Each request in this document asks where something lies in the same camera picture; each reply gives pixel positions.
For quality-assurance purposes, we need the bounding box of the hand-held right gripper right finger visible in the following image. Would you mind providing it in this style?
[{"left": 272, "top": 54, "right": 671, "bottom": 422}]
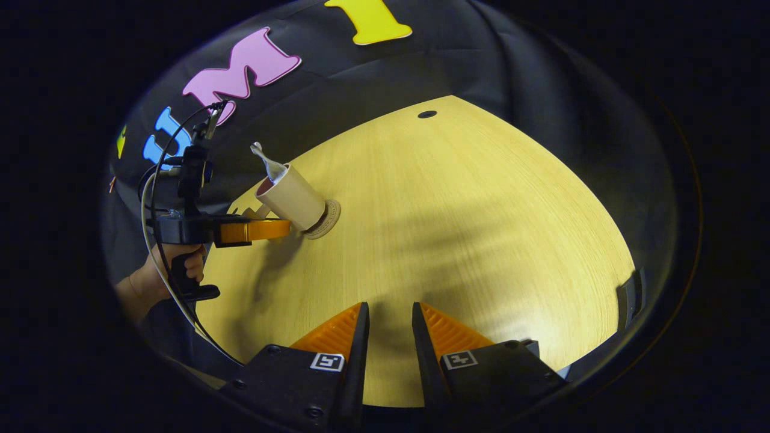
[{"left": 412, "top": 302, "right": 566, "bottom": 416}]

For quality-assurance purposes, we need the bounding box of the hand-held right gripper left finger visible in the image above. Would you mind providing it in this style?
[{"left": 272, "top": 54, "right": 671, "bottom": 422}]
[{"left": 220, "top": 302, "right": 370, "bottom": 432}]

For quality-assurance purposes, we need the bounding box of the beige cup with wooden handle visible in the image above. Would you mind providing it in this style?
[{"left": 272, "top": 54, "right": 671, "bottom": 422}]
[{"left": 244, "top": 164, "right": 328, "bottom": 233}]

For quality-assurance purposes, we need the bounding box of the round wooden coaster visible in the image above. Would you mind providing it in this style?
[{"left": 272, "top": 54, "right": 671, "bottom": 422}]
[{"left": 304, "top": 200, "right": 342, "bottom": 240}]

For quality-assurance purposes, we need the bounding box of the wooden desktop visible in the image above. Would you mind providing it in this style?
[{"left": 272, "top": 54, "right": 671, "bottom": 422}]
[{"left": 196, "top": 95, "right": 636, "bottom": 408}]

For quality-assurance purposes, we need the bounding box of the black desk edge object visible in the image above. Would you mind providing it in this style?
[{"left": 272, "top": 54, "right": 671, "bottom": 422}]
[{"left": 616, "top": 268, "right": 648, "bottom": 330}]

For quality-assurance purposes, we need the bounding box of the black backdrop cloth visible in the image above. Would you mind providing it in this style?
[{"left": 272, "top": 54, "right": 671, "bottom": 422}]
[{"left": 102, "top": 0, "right": 680, "bottom": 313}]

